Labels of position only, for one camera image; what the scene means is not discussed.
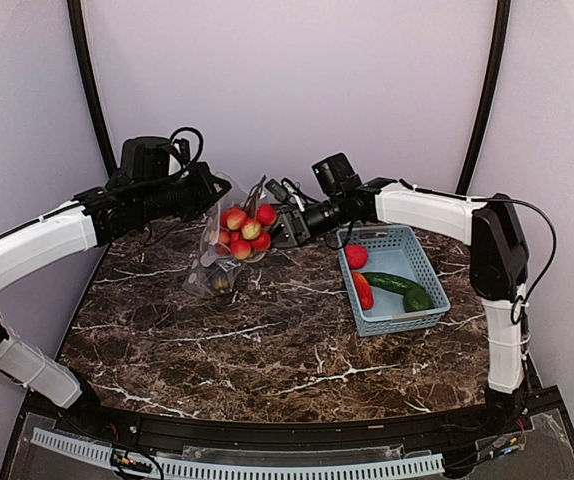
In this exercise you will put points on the clear dotted zip top bag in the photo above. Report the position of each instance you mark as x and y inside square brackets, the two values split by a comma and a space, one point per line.
[195, 281]

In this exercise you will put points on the white slotted cable duct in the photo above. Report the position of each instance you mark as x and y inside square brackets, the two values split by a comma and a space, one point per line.
[212, 463]

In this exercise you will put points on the light blue plastic basket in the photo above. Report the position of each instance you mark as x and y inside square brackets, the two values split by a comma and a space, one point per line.
[392, 249]

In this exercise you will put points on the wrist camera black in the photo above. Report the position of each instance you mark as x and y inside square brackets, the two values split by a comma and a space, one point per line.
[336, 175]
[149, 158]

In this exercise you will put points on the black frame post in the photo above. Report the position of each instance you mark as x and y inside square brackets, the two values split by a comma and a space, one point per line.
[488, 90]
[88, 81]

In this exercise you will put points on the red toy berry bunch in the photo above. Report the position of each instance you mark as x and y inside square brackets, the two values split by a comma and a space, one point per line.
[242, 231]

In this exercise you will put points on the green toy cucumber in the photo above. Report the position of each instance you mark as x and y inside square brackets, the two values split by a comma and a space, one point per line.
[414, 297]

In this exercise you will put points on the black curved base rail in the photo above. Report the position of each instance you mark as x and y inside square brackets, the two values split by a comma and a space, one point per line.
[476, 442]

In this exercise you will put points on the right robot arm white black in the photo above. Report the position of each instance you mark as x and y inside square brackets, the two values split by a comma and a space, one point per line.
[488, 226]

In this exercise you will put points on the purple toy eggplant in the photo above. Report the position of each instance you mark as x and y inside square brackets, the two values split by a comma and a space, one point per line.
[220, 276]

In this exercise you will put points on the black right frame post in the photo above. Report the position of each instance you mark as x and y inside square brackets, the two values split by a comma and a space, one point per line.
[488, 90]

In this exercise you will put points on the red round toy fruit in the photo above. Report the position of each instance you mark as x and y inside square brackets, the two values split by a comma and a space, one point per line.
[356, 256]

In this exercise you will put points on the black left frame post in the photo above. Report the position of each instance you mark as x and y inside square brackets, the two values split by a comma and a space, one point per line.
[88, 81]

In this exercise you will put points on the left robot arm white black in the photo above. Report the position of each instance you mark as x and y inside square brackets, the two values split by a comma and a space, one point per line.
[36, 251]

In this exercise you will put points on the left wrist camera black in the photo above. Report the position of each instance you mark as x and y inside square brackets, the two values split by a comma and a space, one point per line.
[149, 158]

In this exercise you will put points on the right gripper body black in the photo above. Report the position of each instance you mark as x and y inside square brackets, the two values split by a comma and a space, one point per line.
[300, 227]

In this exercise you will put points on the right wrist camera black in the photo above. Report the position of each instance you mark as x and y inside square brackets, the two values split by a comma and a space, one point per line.
[336, 175]

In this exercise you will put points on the red toy chili pepper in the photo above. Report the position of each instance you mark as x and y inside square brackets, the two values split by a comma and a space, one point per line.
[364, 290]

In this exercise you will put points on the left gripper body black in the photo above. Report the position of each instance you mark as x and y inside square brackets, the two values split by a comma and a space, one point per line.
[190, 200]

